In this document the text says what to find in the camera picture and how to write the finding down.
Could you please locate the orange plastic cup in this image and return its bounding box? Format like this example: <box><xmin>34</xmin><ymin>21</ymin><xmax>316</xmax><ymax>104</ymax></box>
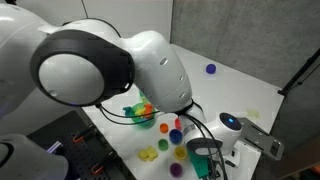
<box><xmin>159</xmin><ymin>122</ymin><xmax>170</xmax><ymax>134</ymax></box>

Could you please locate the black perforated board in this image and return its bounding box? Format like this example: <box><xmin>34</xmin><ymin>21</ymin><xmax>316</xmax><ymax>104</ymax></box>
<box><xmin>26</xmin><ymin>110</ymin><xmax>134</xmax><ymax>180</ymax></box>

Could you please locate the black stand pole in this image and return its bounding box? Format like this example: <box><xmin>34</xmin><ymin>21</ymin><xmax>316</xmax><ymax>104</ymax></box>
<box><xmin>277</xmin><ymin>48</ymin><xmax>320</xmax><ymax>98</ymax></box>

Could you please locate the red plastic cup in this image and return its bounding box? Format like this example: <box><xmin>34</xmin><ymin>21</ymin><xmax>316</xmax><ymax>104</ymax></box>
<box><xmin>174</xmin><ymin>117</ymin><xmax>183</xmax><ymax>131</ymax></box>

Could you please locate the yellow star toy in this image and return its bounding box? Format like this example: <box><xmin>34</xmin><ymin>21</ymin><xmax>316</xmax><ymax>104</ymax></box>
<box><xmin>134</xmin><ymin>105</ymin><xmax>146</xmax><ymax>118</ymax></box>

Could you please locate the green plastic bowl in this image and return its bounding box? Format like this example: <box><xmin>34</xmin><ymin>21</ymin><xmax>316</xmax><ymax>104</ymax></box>
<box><xmin>129</xmin><ymin>101</ymin><xmax>157</xmax><ymax>129</ymax></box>

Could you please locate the purple plastic cup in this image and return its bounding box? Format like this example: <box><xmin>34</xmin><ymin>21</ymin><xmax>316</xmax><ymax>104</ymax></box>
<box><xmin>169</xmin><ymin>162</ymin><xmax>184</xmax><ymax>179</ymax></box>

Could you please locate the orange toy figure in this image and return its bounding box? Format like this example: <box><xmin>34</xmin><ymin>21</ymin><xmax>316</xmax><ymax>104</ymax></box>
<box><xmin>143</xmin><ymin>103</ymin><xmax>156</xmax><ymax>119</ymax></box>

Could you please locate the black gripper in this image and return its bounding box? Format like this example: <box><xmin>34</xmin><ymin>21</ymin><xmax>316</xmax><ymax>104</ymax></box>
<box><xmin>207</xmin><ymin>158</ymin><xmax>228</xmax><ymax>180</ymax></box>

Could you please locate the gray metal plate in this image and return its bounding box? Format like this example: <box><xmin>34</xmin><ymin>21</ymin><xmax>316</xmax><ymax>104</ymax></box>
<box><xmin>237</xmin><ymin>117</ymin><xmax>285</xmax><ymax>162</ymax></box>

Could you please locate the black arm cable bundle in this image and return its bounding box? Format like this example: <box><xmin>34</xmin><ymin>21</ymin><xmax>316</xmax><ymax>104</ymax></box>
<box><xmin>94</xmin><ymin>99</ymin><xmax>229</xmax><ymax>180</ymax></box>

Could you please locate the small yellow plastic cup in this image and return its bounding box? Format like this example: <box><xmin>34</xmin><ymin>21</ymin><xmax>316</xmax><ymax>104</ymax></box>
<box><xmin>173</xmin><ymin>145</ymin><xmax>189</xmax><ymax>161</ymax></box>

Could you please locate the black orange clamp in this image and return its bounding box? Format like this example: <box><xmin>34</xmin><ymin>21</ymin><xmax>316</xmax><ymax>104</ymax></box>
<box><xmin>72</xmin><ymin>124</ymin><xmax>98</xmax><ymax>144</ymax></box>
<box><xmin>91</xmin><ymin>150</ymin><xmax>118</xmax><ymax>175</ymax></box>

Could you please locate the purple ball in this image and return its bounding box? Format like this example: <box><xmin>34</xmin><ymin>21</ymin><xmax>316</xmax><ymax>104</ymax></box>
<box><xmin>205</xmin><ymin>63</ymin><xmax>217</xmax><ymax>75</ymax></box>

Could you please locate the yellow bear toy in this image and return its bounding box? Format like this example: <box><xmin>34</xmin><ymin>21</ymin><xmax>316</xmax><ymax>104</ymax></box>
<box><xmin>137</xmin><ymin>145</ymin><xmax>159</xmax><ymax>163</ymax></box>

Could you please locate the white rounded robot base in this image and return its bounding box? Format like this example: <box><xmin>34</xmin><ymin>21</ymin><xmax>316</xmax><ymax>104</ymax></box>
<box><xmin>0</xmin><ymin>133</ymin><xmax>69</xmax><ymax>180</ymax></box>

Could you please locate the dark blue plastic cup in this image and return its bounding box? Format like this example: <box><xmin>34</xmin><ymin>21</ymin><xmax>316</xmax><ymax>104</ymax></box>
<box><xmin>168</xmin><ymin>128</ymin><xmax>184</xmax><ymax>145</ymax></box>

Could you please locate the teal toy figure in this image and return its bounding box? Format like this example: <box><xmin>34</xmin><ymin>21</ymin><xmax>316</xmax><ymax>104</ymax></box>
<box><xmin>122</xmin><ymin>105</ymin><xmax>133</xmax><ymax>118</ymax></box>

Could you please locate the green plastic cup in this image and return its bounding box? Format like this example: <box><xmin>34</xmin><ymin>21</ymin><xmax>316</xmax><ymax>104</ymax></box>
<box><xmin>157</xmin><ymin>138</ymin><xmax>170</xmax><ymax>152</ymax></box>

